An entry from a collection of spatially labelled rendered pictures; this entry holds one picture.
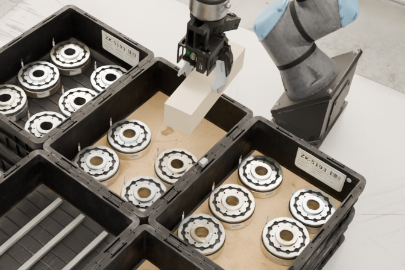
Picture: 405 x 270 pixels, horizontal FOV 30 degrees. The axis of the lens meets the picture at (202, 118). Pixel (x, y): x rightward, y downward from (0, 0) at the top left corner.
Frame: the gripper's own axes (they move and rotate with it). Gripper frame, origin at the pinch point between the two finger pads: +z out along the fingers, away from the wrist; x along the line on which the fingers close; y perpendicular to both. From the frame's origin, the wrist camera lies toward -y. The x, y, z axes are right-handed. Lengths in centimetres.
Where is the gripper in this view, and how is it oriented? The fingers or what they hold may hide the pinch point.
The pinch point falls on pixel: (206, 79)
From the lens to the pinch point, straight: 158.9
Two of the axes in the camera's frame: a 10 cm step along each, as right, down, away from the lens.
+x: 8.7, 4.0, -2.8
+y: -4.8, 6.2, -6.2
